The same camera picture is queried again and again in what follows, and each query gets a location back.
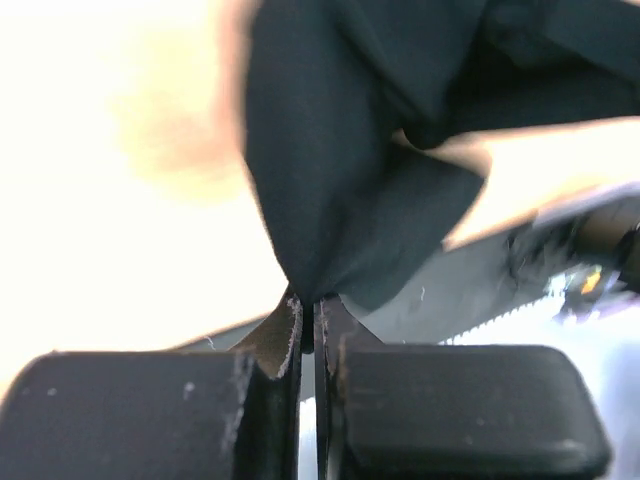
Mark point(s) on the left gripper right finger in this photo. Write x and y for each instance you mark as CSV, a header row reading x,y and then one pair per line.
x,y
419,411

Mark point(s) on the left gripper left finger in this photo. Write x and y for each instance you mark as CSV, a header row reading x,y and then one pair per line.
x,y
170,414

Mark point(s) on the black t shirt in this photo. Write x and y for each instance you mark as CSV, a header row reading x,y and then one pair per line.
x,y
342,97

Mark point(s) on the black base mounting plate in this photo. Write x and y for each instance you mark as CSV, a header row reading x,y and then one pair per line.
x,y
587,248

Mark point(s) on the slotted grey cable duct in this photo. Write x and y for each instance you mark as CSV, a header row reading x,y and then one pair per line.
x,y
511,325

